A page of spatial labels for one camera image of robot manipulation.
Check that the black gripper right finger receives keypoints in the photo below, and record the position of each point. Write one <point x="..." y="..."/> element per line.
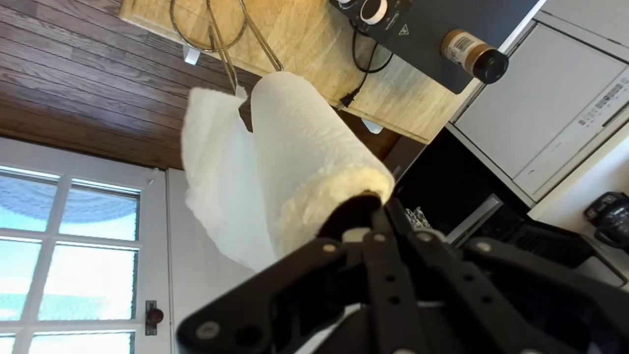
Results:
<point x="497" y="295"/>

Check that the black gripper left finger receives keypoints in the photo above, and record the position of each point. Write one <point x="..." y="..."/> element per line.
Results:
<point x="314" y="295"/>

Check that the white paper towel roll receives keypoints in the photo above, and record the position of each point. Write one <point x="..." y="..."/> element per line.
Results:
<point x="295" y="144"/>

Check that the patterned kitchen towel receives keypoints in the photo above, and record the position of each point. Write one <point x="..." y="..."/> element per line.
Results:
<point x="418" y="219"/>

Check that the white kitchen counter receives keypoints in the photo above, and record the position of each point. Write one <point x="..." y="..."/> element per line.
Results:
<point x="589" y="177"/>

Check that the black stove oven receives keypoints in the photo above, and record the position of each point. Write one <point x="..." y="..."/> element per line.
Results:
<point x="444" y="177"/>

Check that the black coffee maker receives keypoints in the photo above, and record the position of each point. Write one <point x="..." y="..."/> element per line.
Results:
<point x="609" y="219"/>

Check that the dark door lock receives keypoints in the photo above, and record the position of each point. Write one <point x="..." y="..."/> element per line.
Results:
<point x="153" y="317"/>

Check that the white dishwasher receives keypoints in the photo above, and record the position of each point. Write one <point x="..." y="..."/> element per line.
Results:
<point x="542" y="111"/>

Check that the white door glass panes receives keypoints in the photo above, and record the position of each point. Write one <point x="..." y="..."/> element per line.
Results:
<point x="84" y="262"/>

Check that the tan jar black lid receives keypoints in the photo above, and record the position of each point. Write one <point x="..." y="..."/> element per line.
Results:
<point x="472" y="53"/>

